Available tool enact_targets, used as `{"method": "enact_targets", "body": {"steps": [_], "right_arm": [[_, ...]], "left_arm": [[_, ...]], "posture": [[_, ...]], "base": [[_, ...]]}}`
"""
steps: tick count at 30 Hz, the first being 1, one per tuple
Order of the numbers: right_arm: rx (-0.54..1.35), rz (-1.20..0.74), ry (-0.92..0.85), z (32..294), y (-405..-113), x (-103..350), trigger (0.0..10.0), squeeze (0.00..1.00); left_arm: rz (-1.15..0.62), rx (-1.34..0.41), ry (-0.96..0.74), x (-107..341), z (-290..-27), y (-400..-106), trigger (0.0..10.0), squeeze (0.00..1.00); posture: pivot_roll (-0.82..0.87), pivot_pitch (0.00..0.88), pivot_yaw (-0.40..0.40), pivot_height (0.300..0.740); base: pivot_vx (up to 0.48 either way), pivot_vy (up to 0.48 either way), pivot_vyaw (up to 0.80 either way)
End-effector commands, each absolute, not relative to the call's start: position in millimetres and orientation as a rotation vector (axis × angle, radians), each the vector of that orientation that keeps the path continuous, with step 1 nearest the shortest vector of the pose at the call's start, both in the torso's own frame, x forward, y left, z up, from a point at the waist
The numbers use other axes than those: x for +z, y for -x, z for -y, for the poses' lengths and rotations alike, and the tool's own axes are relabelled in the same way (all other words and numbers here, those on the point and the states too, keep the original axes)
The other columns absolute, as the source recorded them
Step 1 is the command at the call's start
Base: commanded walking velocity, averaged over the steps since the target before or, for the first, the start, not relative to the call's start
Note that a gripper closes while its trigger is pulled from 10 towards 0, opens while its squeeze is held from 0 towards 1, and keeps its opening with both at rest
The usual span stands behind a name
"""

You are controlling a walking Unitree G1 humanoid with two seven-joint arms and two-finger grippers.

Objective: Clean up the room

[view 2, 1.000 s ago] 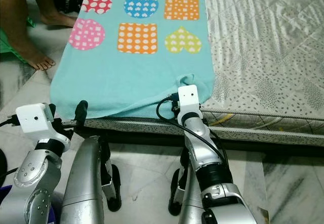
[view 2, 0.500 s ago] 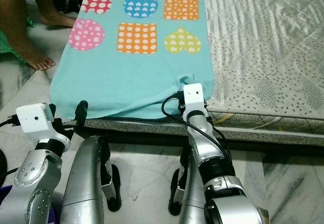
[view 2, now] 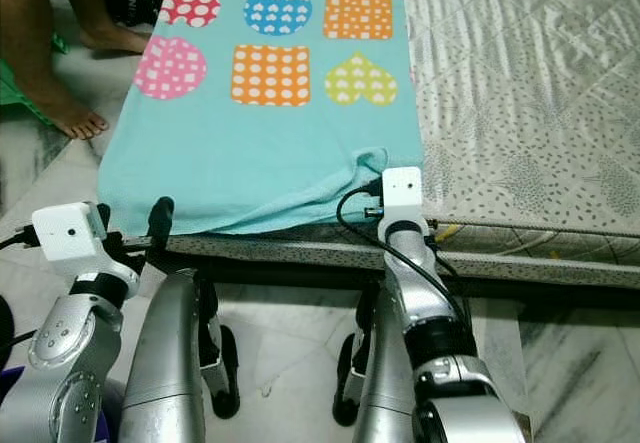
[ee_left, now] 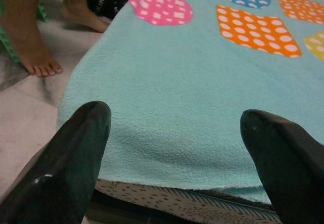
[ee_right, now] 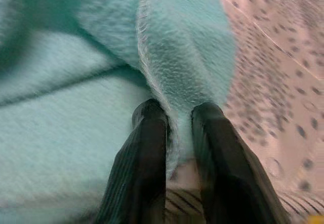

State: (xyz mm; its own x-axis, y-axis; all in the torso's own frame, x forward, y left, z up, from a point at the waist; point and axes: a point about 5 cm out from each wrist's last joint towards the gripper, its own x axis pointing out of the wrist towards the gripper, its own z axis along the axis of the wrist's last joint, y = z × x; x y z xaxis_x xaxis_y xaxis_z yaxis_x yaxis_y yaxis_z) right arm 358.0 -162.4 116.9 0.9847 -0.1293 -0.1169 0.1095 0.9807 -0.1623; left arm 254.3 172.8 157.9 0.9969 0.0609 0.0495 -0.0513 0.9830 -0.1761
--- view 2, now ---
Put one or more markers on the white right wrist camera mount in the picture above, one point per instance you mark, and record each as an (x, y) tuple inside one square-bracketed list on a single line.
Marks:
[(401, 199)]

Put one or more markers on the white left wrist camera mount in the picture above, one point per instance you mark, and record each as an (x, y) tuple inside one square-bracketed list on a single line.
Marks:
[(70, 235)]

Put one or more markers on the green plastic stool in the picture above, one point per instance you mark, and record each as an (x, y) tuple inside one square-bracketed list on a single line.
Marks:
[(15, 88)]

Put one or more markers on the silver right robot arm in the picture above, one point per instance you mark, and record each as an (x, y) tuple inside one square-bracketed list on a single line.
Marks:
[(445, 353)]

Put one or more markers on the grey robot left leg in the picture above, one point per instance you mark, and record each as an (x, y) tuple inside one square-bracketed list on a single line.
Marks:
[(175, 363)]

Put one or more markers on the grey robot leg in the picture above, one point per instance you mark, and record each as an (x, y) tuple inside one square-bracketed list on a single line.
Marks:
[(385, 373), (175, 363)]

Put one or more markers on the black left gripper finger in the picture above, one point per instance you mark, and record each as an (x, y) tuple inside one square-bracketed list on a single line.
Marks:
[(160, 221)]

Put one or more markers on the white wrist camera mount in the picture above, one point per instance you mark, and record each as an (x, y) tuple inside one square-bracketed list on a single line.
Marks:
[(70, 235), (401, 199)]

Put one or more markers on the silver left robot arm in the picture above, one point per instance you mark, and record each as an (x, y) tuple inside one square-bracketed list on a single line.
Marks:
[(70, 363)]

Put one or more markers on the teal sheet with coloured shapes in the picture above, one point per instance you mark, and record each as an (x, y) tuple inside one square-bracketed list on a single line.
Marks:
[(260, 148)]

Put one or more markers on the dark bed base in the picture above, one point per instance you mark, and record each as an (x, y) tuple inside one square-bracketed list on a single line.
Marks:
[(540, 298)]

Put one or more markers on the grey robot right leg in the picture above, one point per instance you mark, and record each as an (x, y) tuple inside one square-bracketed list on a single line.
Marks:
[(385, 373)]

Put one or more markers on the black round object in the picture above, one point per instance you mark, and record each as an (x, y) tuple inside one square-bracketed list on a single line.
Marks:
[(5, 328)]

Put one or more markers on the grey quilted mattress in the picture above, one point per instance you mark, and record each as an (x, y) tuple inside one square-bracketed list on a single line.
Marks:
[(530, 63)]

